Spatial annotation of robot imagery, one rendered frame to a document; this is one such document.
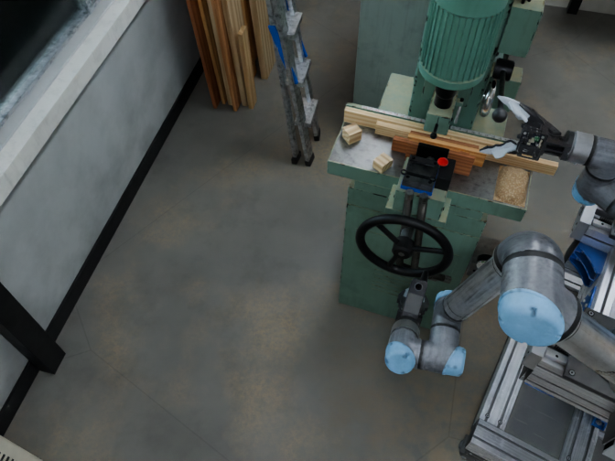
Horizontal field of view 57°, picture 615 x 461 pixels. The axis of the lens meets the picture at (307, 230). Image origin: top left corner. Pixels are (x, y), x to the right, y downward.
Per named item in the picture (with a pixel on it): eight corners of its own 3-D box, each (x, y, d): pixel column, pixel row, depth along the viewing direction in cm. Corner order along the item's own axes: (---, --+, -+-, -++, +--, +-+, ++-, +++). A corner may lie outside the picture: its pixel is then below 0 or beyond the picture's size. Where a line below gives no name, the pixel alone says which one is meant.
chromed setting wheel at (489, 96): (475, 124, 175) (485, 93, 165) (481, 98, 182) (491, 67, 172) (485, 126, 175) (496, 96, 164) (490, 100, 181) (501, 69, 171)
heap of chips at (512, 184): (492, 199, 166) (496, 191, 163) (500, 165, 174) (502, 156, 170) (524, 208, 164) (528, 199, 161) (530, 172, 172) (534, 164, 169)
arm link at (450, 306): (526, 198, 116) (424, 294, 156) (523, 242, 110) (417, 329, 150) (577, 219, 116) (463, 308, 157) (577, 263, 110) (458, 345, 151)
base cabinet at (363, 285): (336, 303, 248) (344, 204, 189) (371, 201, 279) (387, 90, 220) (438, 333, 240) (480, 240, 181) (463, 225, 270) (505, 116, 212)
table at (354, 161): (316, 195, 175) (316, 183, 170) (344, 127, 191) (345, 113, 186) (517, 248, 164) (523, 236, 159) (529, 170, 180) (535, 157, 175)
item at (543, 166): (374, 134, 181) (375, 124, 178) (376, 129, 182) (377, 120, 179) (553, 176, 171) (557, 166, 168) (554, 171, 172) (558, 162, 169)
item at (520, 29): (497, 52, 165) (512, 6, 152) (501, 34, 170) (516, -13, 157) (526, 58, 163) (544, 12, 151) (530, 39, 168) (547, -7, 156)
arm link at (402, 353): (415, 380, 142) (381, 372, 144) (419, 354, 151) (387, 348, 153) (419, 354, 138) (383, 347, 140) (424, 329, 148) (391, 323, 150)
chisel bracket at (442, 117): (422, 134, 169) (426, 112, 162) (431, 102, 177) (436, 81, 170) (447, 140, 168) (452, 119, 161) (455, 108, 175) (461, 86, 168)
